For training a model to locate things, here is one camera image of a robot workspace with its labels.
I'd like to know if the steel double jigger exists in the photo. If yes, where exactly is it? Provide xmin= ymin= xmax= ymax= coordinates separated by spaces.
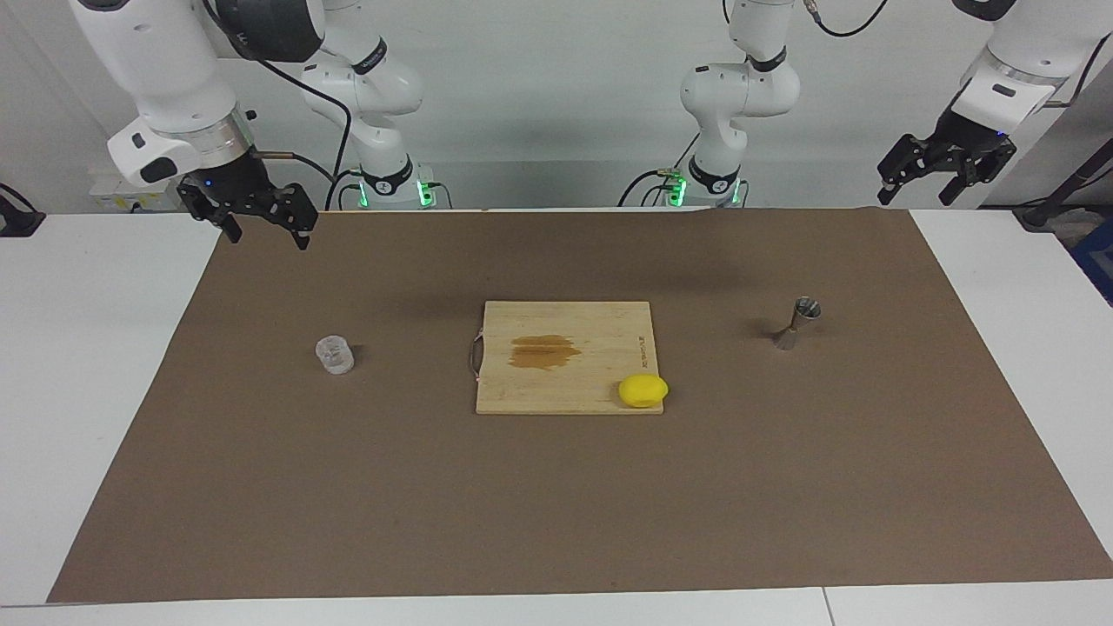
xmin=774 ymin=296 xmax=823 ymax=351

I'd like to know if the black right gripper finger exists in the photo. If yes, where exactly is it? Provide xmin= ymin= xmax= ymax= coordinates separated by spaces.
xmin=178 ymin=176 xmax=243 ymax=245
xmin=265 ymin=183 xmax=318 ymax=251

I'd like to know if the blue box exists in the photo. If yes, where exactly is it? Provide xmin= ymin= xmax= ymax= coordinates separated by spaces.
xmin=1071 ymin=222 xmax=1113 ymax=305

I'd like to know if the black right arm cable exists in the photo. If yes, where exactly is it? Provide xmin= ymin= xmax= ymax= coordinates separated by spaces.
xmin=202 ymin=0 xmax=353 ymax=211

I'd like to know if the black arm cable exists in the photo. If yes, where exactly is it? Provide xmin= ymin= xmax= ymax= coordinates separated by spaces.
xmin=804 ymin=0 xmax=1113 ymax=110
xmin=202 ymin=0 xmax=353 ymax=211

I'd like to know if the black base cable bundle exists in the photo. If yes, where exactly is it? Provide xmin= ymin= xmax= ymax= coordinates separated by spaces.
xmin=619 ymin=130 xmax=701 ymax=208

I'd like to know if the black stand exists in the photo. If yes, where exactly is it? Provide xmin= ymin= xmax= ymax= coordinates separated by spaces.
xmin=1013 ymin=139 xmax=1113 ymax=231

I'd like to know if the yellow lemon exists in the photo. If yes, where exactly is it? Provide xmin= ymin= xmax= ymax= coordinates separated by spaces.
xmin=618 ymin=374 xmax=670 ymax=409

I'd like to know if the wooden cutting board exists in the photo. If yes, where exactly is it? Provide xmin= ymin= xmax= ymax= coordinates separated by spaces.
xmin=470 ymin=301 xmax=664 ymax=416

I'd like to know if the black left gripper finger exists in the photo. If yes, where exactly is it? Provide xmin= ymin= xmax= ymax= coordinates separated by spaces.
xmin=939 ymin=139 xmax=1016 ymax=207
xmin=877 ymin=133 xmax=944 ymax=206

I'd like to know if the white power strip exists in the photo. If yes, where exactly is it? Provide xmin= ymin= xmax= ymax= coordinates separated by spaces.
xmin=90 ymin=170 xmax=170 ymax=212

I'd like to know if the brown table mat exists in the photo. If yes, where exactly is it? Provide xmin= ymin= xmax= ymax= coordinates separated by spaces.
xmin=48 ymin=207 xmax=1113 ymax=603

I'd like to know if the black clamp mount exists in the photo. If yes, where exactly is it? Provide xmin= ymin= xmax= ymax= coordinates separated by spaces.
xmin=0 ymin=183 xmax=46 ymax=237

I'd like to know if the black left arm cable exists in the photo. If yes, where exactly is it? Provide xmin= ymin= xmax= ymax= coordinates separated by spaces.
xmin=804 ymin=0 xmax=1113 ymax=110

